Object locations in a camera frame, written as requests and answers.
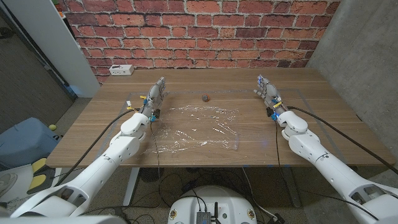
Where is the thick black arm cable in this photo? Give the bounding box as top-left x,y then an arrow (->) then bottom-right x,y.
55,108 -> 137,187
286,106 -> 398,175

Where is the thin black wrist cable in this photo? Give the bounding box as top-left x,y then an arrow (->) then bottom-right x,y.
149,119 -> 162,209
273,119 -> 282,170

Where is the white upright panel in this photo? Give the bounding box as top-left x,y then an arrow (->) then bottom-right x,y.
2,0 -> 101,98

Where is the grey electronics box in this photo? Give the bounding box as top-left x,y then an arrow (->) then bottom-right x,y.
196,211 -> 212,224

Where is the clear plastic wrap sheet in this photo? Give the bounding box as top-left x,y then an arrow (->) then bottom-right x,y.
141,105 -> 240,155

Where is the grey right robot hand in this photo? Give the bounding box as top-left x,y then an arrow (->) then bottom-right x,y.
253,74 -> 288,117

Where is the blue plastic bin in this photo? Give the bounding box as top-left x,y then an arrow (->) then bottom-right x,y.
0,117 -> 62,170

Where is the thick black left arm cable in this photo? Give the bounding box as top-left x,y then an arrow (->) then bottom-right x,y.
55,108 -> 137,187

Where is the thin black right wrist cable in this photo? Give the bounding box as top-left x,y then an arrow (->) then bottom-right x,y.
273,119 -> 282,170

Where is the metal table leg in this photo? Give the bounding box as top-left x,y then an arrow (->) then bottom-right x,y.
123,167 -> 141,207
281,167 -> 302,208

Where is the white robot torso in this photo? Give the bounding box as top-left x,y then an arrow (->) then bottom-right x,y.
167,185 -> 258,224

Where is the black floor fan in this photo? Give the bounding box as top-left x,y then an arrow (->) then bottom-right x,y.
139,167 -> 165,183

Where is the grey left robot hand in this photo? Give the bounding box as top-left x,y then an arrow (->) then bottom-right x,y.
139,77 -> 169,119

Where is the yellow black foot pedal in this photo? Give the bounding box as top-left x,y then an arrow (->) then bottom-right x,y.
27,157 -> 57,195

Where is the thin black left wrist cable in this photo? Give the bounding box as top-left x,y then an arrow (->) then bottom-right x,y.
149,119 -> 162,209

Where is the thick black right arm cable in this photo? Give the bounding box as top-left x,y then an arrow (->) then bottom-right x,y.
286,106 -> 398,175

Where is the brick print backdrop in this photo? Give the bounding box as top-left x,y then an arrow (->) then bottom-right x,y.
57,0 -> 341,85

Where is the white sneaker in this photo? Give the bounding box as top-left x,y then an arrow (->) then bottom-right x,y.
0,172 -> 18,197

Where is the white power strip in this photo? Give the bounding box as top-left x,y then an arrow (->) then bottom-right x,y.
109,64 -> 135,77

